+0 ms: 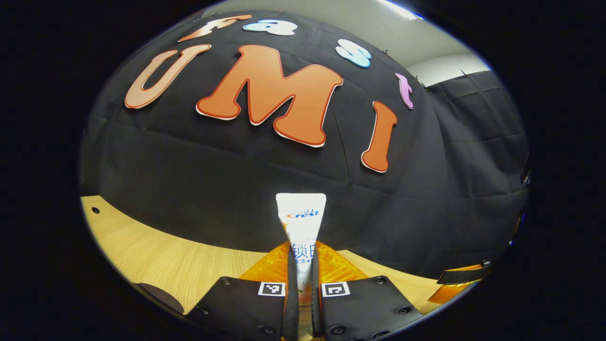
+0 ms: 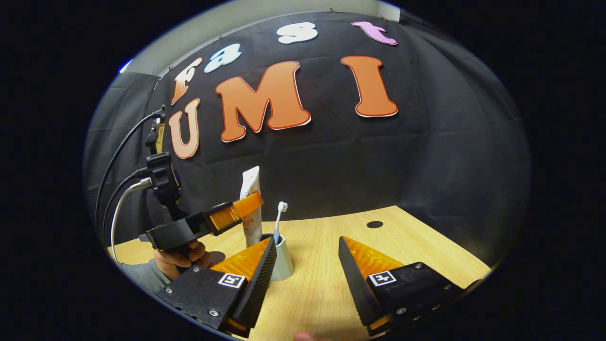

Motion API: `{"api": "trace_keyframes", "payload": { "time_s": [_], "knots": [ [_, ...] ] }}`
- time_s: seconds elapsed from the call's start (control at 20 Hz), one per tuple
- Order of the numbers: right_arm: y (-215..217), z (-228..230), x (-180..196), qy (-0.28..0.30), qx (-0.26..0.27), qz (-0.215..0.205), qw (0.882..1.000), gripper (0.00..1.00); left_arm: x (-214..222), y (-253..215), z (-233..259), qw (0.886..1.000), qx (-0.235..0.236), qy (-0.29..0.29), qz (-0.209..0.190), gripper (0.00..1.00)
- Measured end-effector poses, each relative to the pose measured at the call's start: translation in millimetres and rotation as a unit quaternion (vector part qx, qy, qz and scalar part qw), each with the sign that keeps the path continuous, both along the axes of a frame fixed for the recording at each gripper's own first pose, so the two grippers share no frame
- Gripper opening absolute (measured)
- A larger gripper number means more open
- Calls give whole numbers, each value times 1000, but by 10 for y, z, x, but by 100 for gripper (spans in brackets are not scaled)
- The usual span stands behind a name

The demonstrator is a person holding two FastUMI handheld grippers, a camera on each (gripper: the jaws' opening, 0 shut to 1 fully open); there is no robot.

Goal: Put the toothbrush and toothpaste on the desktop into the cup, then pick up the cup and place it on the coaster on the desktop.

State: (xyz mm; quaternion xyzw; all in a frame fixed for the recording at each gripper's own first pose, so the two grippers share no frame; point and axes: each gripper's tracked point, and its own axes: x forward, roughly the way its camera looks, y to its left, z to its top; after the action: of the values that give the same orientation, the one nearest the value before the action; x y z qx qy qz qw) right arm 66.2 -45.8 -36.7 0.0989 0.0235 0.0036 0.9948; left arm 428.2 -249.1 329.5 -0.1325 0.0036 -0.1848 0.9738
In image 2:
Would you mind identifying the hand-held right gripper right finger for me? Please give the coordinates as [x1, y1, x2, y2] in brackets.
[338, 236, 483, 337]

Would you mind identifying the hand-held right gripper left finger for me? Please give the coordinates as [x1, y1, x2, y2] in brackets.
[155, 237, 278, 338]

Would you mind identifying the blue-grey cup with wooden handle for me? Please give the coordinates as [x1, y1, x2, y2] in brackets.
[259, 233, 294, 282]

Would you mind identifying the white toothpaste tube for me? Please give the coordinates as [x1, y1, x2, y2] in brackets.
[239, 166, 263, 248]

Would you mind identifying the white toothbrush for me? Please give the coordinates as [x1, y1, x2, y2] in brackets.
[273, 202, 288, 245]

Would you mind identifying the wooden desktop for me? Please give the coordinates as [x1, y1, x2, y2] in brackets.
[108, 205, 492, 341]

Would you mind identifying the black backdrop cloth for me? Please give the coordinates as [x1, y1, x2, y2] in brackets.
[84, 10, 531, 266]

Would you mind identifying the white cable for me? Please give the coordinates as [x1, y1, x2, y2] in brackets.
[110, 178, 153, 266]

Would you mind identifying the long black cable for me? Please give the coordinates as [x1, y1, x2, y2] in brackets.
[95, 110, 164, 228]

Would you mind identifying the short black cable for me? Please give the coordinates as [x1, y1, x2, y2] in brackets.
[102, 168, 150, 233]

